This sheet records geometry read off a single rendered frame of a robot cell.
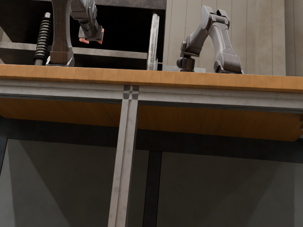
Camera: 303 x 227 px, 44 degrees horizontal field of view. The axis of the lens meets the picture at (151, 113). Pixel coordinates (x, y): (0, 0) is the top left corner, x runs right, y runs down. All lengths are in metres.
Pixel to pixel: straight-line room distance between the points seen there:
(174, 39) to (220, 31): 3.66
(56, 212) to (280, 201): 0.87
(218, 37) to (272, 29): 3.53
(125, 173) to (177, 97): 0.26
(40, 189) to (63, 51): 0.56
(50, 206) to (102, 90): 0.61
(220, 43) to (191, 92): 0.36
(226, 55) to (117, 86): 0.42
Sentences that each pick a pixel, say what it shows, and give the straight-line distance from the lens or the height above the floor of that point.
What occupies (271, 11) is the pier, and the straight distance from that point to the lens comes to 5.08.
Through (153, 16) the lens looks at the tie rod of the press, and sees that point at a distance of 2.69.
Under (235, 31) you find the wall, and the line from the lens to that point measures 5.19.
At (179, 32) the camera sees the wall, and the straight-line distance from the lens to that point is 5.15.
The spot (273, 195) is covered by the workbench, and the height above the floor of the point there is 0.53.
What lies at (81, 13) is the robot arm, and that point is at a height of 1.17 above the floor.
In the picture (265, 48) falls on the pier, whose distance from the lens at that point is 4.81.
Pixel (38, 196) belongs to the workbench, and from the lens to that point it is 1.59.
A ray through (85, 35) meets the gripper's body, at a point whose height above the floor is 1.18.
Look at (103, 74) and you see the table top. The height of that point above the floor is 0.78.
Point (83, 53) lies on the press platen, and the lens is 2.70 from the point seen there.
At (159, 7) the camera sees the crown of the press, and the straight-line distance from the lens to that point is 2.68.
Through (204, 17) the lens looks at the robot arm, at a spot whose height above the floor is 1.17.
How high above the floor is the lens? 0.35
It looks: 18 degrees up
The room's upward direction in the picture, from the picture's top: 5 degrees clockwise
